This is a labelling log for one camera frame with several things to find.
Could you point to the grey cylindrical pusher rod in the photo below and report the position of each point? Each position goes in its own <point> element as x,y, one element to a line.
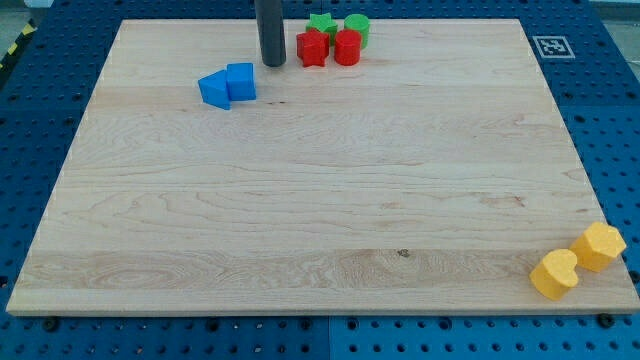
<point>270,26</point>

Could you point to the red cylinder block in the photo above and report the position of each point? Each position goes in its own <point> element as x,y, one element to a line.
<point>347,47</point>

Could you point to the green cylinder block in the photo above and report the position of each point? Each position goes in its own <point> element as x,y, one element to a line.
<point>360,23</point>

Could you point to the white fiducial marker tag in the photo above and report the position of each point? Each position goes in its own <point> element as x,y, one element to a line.
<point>553,47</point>

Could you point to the green star block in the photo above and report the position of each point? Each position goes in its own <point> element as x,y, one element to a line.
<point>323,23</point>

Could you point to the yellow pentagon block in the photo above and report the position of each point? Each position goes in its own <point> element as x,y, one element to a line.
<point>598,246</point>

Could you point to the light wooden board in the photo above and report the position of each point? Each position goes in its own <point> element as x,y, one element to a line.
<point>428,179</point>

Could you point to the red star block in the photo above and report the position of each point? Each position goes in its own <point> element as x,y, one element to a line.
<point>312,47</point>

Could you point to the blue cube block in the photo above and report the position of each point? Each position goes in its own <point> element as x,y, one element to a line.
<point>241,81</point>

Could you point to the yellow heart block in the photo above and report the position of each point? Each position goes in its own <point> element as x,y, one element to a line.
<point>555,275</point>

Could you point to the blue triangle block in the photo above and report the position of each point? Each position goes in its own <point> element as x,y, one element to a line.
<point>214,90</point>

